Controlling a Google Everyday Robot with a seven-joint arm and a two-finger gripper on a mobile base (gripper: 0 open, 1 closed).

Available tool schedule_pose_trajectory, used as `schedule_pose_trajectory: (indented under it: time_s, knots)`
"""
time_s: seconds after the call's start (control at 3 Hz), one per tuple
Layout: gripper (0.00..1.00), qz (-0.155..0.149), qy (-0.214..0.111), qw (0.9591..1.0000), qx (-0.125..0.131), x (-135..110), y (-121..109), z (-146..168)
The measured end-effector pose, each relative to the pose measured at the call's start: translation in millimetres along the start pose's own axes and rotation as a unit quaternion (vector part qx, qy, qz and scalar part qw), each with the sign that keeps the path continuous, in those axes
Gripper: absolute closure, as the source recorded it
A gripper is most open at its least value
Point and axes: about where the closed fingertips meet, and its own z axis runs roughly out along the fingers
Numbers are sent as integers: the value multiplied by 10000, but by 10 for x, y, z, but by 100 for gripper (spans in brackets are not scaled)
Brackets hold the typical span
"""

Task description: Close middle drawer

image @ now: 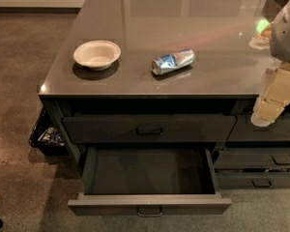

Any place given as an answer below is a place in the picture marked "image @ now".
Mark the white tan gripper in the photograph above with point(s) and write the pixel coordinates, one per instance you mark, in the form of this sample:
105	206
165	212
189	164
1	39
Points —
286	38

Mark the grey drawer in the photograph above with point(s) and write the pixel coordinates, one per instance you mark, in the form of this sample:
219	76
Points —
148	183
271	180
242	158
244	130
145	128

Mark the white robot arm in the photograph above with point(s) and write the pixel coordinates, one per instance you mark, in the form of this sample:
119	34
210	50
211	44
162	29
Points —
276	36

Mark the crushed blue silver can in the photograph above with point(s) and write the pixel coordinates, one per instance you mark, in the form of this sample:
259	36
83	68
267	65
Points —
173	61

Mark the grey counter cabinet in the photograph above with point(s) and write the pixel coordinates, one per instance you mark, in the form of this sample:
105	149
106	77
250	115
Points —
224	79

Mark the white paper bowl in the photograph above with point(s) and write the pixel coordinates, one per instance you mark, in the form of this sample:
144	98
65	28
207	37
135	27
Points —
97	55

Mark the black bin with trash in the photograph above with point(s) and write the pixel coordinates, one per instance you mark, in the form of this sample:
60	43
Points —
46	138

